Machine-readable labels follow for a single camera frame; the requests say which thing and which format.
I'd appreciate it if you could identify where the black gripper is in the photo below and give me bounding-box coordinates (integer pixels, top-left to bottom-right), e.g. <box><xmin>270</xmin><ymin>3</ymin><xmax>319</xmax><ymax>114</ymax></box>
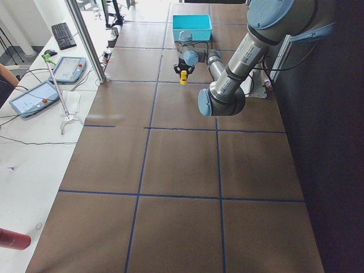
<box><xmin>177</xmin><ymin>58</ymin><xmax>192</xmax><ymax>72</ymax></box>

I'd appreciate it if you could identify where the yellow beetle toy car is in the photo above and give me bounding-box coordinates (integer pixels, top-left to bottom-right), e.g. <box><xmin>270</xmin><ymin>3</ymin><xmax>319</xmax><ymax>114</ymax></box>
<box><xmin>180</xmin><ymin>70</ymin><xmax>188</xmax><ymax>85</ymax></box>

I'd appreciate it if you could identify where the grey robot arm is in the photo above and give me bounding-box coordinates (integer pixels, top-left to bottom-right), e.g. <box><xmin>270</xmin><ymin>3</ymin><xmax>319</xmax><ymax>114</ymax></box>
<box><xmin>173</xmin><ymin>1</ymin><xmax>337</xmax><ymax>117</ymax></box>

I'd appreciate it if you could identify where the turquoise plastic bin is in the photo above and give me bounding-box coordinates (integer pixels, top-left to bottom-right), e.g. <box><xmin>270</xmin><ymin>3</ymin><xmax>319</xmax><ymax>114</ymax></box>
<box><xmin>172</xmin><ymin>14</ymin><xmax>212</xmax><ymax>41</ymax></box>

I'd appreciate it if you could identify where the small metal cup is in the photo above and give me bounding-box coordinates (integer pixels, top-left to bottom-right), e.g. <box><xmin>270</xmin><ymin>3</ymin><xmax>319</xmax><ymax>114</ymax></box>
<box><xmin>111</xmin><ymin>27</ymin><xmax>119</xmax><ymax>36</ymax></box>

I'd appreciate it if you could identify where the far teach pendant tablet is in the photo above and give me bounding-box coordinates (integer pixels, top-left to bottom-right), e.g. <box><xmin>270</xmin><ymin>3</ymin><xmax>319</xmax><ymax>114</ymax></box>
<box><xmin>53</xmin><ymin>56</ymin><xmax>86</xmax><ymax>85</ymax></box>

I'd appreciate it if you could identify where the teach pendant tablet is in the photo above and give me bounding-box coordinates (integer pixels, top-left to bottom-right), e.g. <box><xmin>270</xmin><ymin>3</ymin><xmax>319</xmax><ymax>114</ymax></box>
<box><xmin>53</xmin><ymin>56</ymin><xmax>86</xmax><ymax>85</ymax></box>
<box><xmin>9</xmin><ymin>81</ymin><xmax>59</xmax><ymax>118</ymax></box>

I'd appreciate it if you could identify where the black keyboard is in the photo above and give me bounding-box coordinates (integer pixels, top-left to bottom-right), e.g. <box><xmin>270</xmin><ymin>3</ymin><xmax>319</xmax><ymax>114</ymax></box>
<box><xmin>51</xmin><ymin>22</ymin><xmax>77</xmax><ymax>50</ymax></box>

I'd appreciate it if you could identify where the black computer mouse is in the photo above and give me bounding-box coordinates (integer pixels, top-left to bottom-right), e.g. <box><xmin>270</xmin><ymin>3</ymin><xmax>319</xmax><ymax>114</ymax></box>
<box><xmin>44</xmin><ymin>49</ymin><xmax>57</xmax><ymax>56</ymax></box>

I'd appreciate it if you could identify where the near teach pendant tablet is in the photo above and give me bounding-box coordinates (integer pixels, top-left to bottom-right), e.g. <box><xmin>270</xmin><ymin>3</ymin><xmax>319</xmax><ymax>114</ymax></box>
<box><xmin>9</xmin><ymin>81</ymin><xmax>59</xmax><ymax>118</ymax></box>

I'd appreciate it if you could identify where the seated person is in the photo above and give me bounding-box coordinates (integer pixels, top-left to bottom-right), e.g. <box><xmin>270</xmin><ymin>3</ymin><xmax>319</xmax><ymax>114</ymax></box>
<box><xmin>0</xmin><ymin>64</ymin><xmax>19</xmax><ymax>107</ymax></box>

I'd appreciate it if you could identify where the red cylinder bottle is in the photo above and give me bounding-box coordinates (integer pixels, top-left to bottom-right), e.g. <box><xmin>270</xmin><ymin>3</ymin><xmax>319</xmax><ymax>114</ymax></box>
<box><xmin>1</xmin><ymin>228</ymin><xmax>31</xmax><ymax>250</ymax></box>

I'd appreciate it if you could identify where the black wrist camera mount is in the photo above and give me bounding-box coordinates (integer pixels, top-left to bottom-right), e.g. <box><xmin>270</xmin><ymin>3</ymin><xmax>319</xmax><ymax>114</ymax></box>
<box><xmin>173</xmin><ymin>64</ymin><xmax>195</xmax><ymax>75</ymax></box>

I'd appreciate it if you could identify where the white pedestal column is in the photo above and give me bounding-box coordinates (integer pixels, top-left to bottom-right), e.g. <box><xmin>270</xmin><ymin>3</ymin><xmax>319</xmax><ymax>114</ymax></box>
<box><xmin>241</xmin><ymin>69</ymin><xmax>267</xmax><ymax>98</ymax></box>

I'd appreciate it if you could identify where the grabber stick green handle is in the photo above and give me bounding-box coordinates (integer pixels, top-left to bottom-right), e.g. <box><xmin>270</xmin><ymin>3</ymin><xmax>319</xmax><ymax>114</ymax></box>
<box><xmin>41</xmin><ymin>54</ymin><xmax>84</xmax><ymax>135</ymax></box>

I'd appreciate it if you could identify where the aluminium frame post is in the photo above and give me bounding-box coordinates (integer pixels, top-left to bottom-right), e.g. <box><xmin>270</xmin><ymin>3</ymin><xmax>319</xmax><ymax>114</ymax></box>
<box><xmin>64</xmin><ymin>0</ymin><xmax>106</xmax><ymax>84</ymax></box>

